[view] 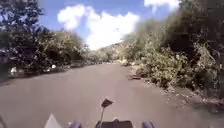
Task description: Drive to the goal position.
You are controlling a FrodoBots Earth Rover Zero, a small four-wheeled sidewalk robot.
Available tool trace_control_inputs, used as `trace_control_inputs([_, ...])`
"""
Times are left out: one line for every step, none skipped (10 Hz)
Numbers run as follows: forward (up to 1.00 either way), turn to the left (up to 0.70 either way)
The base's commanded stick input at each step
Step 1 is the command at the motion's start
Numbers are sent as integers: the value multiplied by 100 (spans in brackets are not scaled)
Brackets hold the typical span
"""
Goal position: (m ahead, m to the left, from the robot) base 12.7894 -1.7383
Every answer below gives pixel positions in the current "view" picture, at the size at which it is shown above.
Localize grey-brown dirt road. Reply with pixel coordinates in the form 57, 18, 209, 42
0, 62, 224, 128

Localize dense green bushes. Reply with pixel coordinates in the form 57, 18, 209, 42
114, 0, 224, 100

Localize dry leaf-strewn verge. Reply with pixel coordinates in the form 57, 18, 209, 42
128, 64, 224, 113

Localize row of trees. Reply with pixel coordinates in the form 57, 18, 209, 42
0, 0, 116, 81

